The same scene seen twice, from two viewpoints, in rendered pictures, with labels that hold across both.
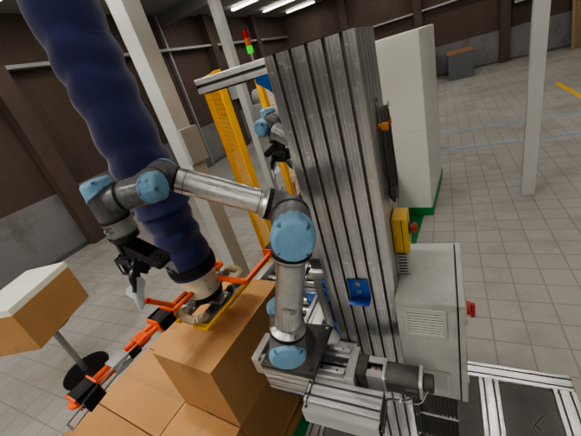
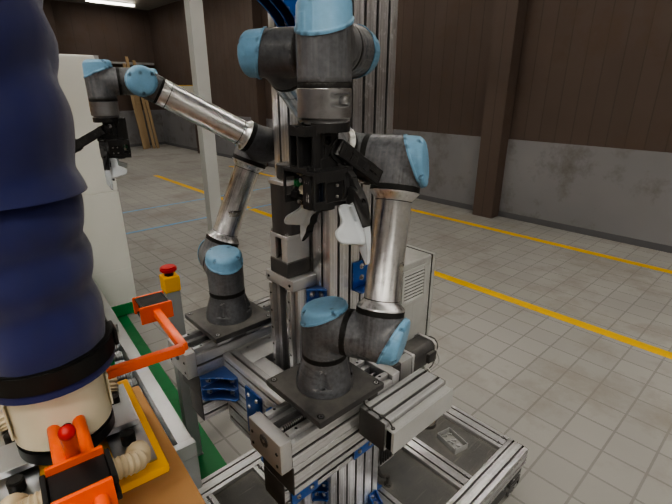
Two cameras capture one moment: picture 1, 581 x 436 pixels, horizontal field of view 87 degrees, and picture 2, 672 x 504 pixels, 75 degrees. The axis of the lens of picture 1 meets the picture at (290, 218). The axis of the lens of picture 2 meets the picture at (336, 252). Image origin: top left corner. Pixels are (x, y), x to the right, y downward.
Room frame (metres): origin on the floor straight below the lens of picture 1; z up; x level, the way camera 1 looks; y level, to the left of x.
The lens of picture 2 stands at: (0.57, 1.04, 1.76)
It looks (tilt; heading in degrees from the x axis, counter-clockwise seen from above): 20 degrees down; 287
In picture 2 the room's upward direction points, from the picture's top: straight up
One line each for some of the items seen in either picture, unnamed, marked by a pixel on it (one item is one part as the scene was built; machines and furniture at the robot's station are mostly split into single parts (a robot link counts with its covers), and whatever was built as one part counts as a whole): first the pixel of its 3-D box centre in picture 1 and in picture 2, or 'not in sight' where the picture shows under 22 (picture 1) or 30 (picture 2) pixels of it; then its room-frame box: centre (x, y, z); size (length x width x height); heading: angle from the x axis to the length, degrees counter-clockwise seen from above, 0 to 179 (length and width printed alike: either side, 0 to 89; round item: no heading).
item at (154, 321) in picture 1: (162, 318); (81, 487); (1.10, 0.66, 1.18); 0.10 x 0.08 x 0.06; 54
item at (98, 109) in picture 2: not in sight; (104, 109); (1.60, -0.05, 1.70); 0.08 x 0.08 x 0.05
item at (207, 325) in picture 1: (222, 299); (121, 422); (1.24, 0.44, 1.08); 0.34 x 0.10 x 0.05; 144
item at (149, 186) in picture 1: (144, 188); (339, 51); (0.78, 0.33, 1.82); 0.11 x 0.11 x 0.08; 85
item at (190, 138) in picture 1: (193, 144); not in sight; (2.74, 0.61, 1.62); 0.20 x 0.05 x 0.30; 144
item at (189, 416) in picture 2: not in sight; (183, 371); (1.78, -0.44, 0.50); 0.07 x 0.07 x 1.00; 54
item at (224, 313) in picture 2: not in sight; (228, 301); (1.31, -0.13, 1.09); 0.15 x 0.15 x 0.10
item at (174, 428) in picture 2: not in sight; (114, 331); (2.36, -0.64, 0.50); 2.31 x 0.05 x 0.19; 144
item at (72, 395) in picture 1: (84, 392); not in sight; (0.82, 0.88, 1.18); 0.08 x 0.07 x 0.05; 144
